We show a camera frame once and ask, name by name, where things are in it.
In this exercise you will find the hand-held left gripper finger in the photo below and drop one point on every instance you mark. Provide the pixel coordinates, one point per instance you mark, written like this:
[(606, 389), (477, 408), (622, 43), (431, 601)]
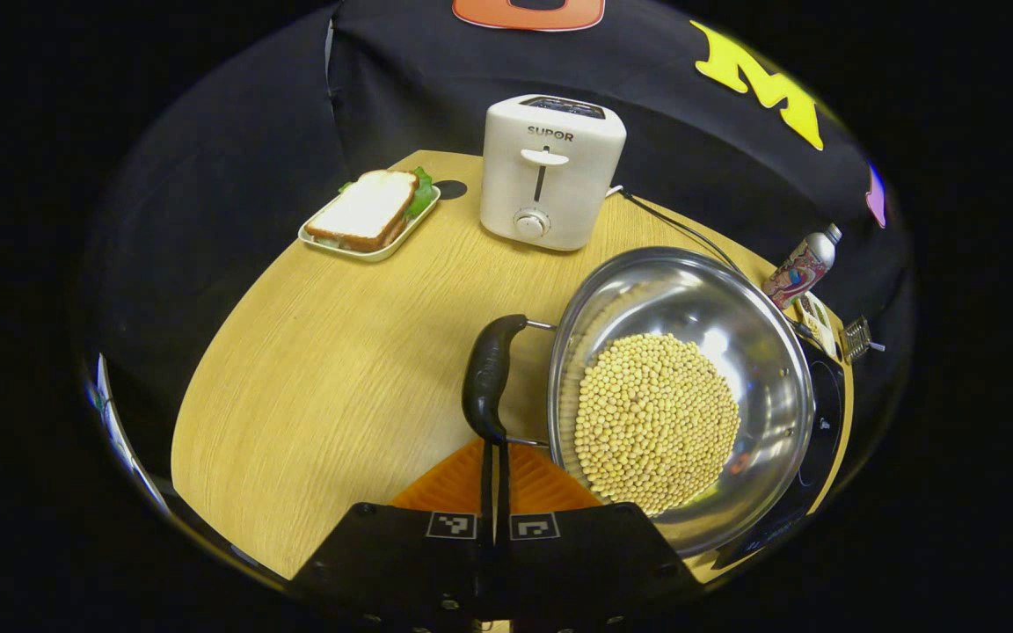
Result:
[(486, 492), (503, 492)]

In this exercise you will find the black induction cooktop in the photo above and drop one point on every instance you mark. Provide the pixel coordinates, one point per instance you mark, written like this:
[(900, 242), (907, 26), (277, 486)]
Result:
[(827, 413)]

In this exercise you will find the pile of soybeans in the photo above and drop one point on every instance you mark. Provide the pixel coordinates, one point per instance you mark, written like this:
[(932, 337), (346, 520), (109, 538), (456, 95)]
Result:
[(656, 422)]

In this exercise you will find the pale green rectangular plate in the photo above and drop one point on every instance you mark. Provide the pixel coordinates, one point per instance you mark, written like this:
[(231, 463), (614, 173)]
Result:
[(401, 236)]

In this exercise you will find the black table grommet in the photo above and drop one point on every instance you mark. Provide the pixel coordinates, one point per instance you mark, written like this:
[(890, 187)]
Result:
[(450, 189)]

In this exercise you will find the sandwich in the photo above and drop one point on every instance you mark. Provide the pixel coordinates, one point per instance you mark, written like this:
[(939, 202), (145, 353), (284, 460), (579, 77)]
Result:
[(366, 209)]

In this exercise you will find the white toaster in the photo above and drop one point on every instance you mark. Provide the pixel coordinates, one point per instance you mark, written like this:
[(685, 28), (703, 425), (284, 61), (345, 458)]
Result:
[(550, 176)]

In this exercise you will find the white seasoning tray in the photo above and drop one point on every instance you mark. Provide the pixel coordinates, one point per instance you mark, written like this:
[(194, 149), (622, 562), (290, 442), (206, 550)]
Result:
[(816, 321)]

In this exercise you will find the silver printed drink bottle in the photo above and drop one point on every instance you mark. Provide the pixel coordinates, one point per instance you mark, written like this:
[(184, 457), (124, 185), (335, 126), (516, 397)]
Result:
[(801, 268)]

